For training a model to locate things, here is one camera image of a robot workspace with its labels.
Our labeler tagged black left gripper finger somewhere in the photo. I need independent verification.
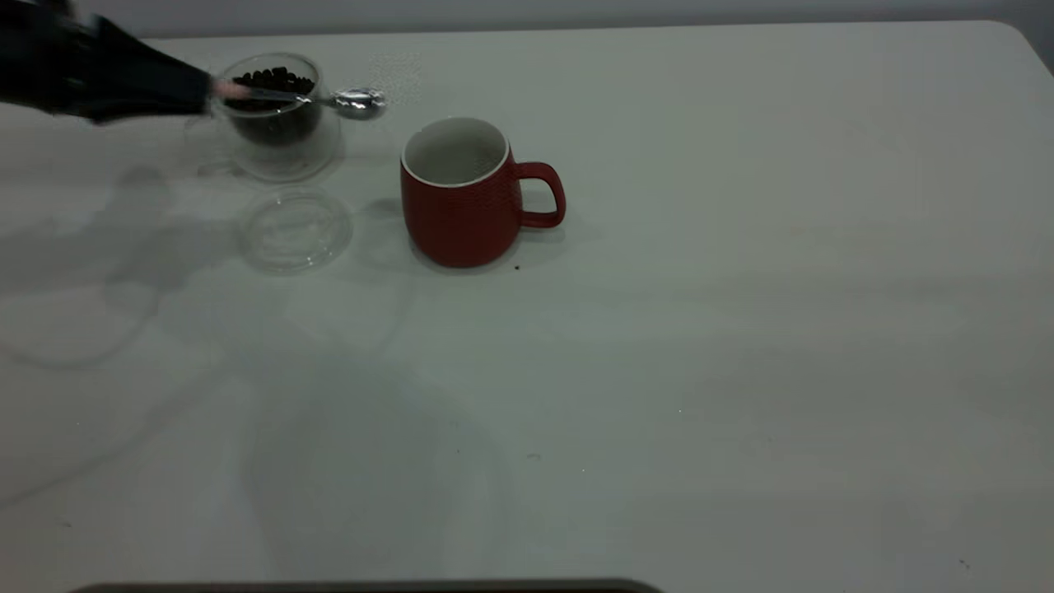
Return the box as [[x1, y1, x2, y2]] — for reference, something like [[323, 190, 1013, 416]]
[[91, 81, 213, 126], [97, 15, 213, 94]]

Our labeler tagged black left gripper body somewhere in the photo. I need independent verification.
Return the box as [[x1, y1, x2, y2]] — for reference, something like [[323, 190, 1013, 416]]
[[0, 0, 103, 120]]

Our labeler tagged pink handled metal spoon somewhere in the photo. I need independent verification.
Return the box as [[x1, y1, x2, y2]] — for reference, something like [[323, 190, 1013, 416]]
[[212, 78, 388, 121]]

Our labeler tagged red ceramic mug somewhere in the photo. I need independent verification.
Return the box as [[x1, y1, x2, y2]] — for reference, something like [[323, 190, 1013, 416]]
[[400, 117, 567, 269]]

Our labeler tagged dark coffee beans pile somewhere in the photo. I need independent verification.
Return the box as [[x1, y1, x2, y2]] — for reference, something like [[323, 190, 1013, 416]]
[[224, 68, 322, 149]]

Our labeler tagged clear glass cup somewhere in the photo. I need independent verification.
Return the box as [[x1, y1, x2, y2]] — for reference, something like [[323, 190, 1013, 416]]
[[183, 53, 342, 184]]

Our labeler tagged clear glass lid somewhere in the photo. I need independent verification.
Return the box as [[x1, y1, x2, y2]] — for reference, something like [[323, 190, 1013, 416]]
[[238, 188, 354, 275]]

